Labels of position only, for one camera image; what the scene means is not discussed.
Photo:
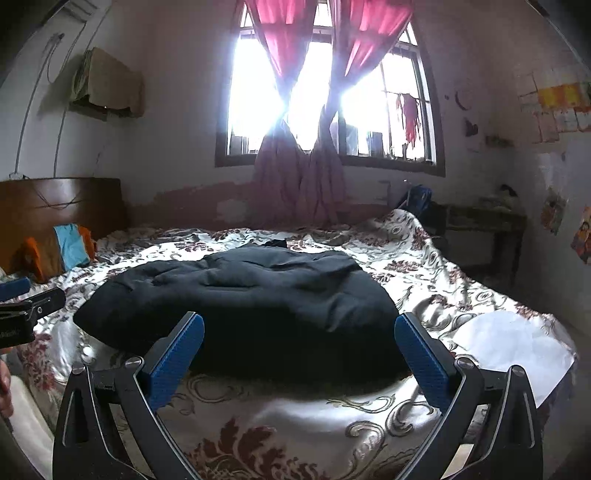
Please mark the wooden side table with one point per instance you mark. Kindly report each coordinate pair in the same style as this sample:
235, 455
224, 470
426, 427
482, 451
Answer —
507, 228

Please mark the red garment outside window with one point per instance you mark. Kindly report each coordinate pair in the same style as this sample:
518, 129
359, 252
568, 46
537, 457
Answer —
410, 115

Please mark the orange blue brown pillow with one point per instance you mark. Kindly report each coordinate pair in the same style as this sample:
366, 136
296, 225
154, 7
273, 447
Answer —
55, 251

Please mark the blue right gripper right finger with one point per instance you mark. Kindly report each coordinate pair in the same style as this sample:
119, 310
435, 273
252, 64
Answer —
428, 359

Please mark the floral white red bedspread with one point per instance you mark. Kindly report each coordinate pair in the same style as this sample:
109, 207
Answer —
231, 429

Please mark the paper sheets on wall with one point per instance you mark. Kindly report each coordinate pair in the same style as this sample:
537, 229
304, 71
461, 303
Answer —
554, 102

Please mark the person's left hand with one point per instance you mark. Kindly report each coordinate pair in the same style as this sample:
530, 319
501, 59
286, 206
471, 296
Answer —
6, 405

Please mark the cloth covered wall shelf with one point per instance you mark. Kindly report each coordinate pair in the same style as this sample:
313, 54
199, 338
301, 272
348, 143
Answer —
104, 83

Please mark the dark framed window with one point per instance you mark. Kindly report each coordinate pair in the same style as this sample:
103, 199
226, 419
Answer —
313, 88

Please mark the cartoon family wall poster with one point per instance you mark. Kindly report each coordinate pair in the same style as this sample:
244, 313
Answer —
553, 211

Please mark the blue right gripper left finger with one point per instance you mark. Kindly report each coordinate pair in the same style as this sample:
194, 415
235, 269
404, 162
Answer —
167, 361

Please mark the cartoon wall poster pair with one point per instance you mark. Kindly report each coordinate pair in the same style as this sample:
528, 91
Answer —
581, 242

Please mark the blue bag by bed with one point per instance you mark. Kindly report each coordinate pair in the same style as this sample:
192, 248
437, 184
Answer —
418, 201

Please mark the dark navy padded jacket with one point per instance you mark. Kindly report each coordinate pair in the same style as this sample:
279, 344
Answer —
269, 313

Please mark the brown wooden headboard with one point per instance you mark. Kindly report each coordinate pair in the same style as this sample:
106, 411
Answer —
28, 207

